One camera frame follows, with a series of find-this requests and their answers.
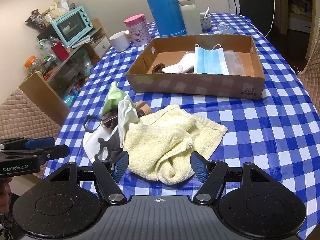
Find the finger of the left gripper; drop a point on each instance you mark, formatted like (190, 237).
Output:
(40, 143)
(53, 152)

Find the wooden shelf cabinet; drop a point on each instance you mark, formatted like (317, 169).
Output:
(80, 62)

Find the cream yellow towel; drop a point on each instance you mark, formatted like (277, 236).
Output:
(160, 144)

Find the blue checkered tablecloth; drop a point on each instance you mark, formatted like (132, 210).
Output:
(279, 133)

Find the quilted brown chair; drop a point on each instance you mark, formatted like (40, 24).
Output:
(310, 76)
(33, 110)

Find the quilted brown chair left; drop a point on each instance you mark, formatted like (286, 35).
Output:
(33, 110)

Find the blue tissue packet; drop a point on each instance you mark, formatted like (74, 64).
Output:
(224, 28)

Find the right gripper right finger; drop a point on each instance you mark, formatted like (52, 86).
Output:
(212, 176)

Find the red box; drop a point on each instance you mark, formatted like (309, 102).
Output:
(60, 51)

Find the white pink folded cloth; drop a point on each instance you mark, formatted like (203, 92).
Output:
(186, 64)

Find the brown knitted scrunchie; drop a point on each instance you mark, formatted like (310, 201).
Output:
(158, 69)

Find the white face mask black trim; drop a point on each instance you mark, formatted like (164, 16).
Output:
(100, 143)

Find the clear plastic packaged mask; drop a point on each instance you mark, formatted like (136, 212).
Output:
(234, 63)

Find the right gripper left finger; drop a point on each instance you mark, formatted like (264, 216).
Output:
(107, 176)

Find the blue thermos flask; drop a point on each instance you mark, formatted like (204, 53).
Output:
(168, 17)

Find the pink hello kitty cup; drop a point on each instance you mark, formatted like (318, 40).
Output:
(138, 28)

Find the white insulated bottle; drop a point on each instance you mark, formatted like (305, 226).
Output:
(191, 17)

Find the brown cardboard box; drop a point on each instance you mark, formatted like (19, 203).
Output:
(169, 50)

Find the patterned small ceramic cup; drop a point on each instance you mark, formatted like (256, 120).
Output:
(206, 21)

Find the left human hand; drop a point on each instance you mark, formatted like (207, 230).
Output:
(5, 192)

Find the blue surgical mask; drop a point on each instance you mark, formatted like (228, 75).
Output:
(210, 61)

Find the white cloth mask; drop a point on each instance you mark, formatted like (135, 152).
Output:
(127, 114)

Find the orange lid jar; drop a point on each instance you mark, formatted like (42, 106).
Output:
(34, 64)

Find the quilted brown chair right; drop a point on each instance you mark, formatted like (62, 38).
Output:
(310, 76)

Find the teal toaster oven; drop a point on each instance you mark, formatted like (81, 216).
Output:
(72, 26)

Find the light green cloth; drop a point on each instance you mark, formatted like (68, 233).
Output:
(114, 96)

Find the white ceramic mug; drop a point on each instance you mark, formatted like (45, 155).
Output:
(119, 41)

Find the purple velvet scrunchie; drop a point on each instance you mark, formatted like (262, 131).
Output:
(110, 120)

